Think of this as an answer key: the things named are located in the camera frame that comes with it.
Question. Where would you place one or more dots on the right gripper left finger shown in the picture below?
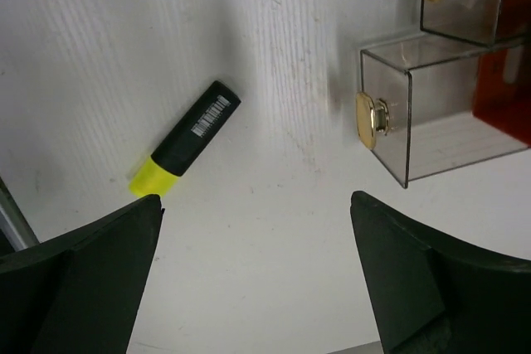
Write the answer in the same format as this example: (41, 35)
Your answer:
(80, 292)

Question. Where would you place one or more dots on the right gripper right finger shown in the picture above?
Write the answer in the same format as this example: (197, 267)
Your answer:
(433, 293)

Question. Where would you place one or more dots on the yellow cap black highlighter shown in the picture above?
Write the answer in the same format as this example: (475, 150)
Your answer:
(185, 141)

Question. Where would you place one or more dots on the teal mini drawer cabinet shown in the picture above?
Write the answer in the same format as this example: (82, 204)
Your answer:
(502, 95)

